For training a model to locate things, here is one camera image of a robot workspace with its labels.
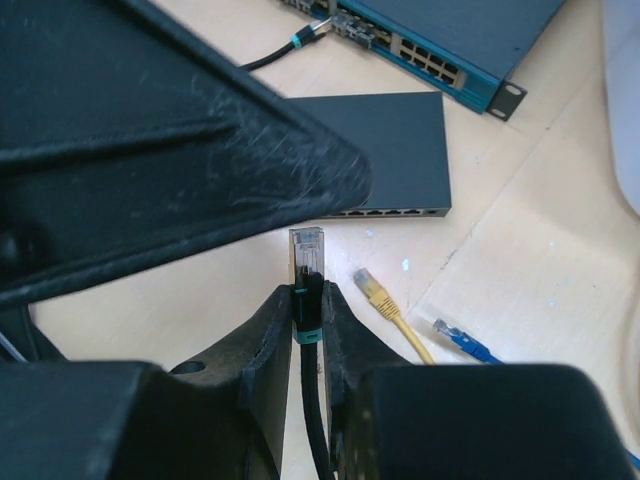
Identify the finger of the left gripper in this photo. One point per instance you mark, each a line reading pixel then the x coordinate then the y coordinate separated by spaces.
pixel 127 142

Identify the large rack network switch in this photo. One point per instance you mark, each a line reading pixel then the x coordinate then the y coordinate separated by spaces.
pixel 466 48

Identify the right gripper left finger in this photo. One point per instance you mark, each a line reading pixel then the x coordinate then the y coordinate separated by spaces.
pixel 246 378

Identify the white plastic bin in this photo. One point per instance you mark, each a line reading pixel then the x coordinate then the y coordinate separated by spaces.
pixel 621 47

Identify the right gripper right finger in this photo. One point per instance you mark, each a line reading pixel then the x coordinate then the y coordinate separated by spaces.
pixel 373 399

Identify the small black network switch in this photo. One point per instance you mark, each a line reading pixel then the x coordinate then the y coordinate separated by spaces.
pixel 403 136

